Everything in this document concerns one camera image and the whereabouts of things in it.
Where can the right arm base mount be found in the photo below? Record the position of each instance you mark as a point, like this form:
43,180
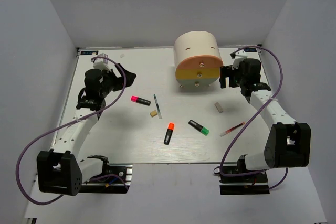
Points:
243,185

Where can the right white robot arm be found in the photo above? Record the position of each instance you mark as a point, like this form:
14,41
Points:
288,143

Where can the pink highlighter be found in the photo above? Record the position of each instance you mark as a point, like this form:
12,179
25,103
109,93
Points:
140,101

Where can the orange top drawer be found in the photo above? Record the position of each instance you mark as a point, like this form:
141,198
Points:
197,62

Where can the right blue table label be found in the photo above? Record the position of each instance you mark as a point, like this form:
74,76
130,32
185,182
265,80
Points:
250,50

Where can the tan eraser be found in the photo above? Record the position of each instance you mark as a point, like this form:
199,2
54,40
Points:
153,113

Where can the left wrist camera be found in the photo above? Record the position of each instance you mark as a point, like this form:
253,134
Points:
101,63

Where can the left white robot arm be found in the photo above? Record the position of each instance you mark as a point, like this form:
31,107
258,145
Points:
58,170

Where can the green highlighter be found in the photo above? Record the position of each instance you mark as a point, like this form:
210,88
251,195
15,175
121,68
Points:
198,127

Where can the orange highlighter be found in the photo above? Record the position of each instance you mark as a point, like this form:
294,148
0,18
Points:
168,134

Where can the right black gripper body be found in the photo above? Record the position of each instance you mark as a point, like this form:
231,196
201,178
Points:
241,77

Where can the round beige drawer organizer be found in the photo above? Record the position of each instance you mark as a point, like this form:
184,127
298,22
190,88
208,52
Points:
196,43

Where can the left blue table label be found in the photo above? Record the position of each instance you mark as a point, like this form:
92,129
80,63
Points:
89,52

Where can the blue table label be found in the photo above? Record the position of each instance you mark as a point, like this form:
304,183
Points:
250,50
89,52

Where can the green ink pen refill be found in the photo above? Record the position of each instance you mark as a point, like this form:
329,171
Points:
157,106

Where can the yellow middle drawer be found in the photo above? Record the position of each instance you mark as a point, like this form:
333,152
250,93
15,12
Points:
201,73

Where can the grey eraser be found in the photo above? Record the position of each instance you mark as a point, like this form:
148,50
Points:
218,107

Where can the red ink pen refill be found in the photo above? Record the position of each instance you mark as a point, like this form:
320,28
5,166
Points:
232,129

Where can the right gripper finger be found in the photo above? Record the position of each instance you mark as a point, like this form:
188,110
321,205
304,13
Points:
232,78
224,73

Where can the grey-green bottom drawer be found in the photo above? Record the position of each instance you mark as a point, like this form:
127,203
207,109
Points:
196,85

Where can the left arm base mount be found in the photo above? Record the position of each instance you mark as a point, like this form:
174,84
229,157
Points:
116,181

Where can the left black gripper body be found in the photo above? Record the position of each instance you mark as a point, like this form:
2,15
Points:
111,82

